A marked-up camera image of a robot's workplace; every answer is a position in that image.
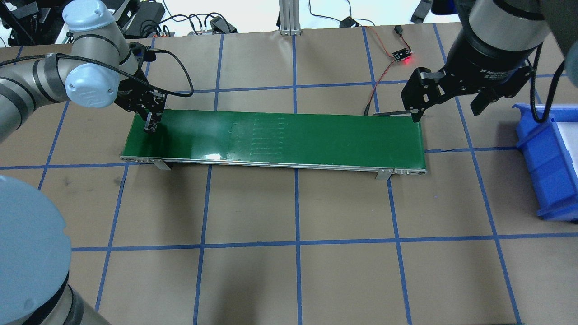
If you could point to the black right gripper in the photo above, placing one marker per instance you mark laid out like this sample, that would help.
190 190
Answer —
490 61

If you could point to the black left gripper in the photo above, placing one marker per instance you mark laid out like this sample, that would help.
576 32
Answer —
141 102

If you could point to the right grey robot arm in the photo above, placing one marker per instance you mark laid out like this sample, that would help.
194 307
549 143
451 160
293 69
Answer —
518 25

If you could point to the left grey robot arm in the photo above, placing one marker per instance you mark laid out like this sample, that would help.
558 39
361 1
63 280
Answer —
102 69

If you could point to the small speed controller board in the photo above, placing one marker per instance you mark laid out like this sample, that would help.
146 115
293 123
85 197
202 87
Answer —
402 55

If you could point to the green conveyor belt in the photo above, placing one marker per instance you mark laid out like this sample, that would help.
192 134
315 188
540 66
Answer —
388 145

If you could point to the blue plastic bin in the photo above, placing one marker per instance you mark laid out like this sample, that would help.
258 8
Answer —
550 152

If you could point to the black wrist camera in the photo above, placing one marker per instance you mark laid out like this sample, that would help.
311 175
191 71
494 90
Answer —
142 53

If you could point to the aluminium frame post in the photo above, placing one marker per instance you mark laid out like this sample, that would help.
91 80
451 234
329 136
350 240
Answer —
289 18

